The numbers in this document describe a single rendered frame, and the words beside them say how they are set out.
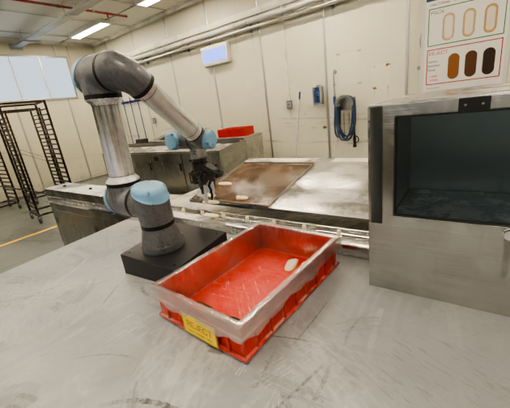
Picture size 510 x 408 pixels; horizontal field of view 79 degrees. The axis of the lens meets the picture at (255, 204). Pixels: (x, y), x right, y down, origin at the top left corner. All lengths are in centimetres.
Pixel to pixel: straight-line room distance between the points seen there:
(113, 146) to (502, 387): 114
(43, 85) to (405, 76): 732
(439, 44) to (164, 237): 144
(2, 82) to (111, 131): 738
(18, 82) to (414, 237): 828
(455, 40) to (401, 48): 305
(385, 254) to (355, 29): 431
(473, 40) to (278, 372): 154
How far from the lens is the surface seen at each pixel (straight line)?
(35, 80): 868
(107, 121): 114
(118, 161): 115
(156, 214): 106
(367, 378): 71
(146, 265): 110
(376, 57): 486
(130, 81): 105
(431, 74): 176
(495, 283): 88
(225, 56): 599
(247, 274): 102
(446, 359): 77
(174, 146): 132
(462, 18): 177
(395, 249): 87
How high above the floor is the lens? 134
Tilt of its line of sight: 18 degrees down
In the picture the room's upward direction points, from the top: 8 degrees counter-clockwise
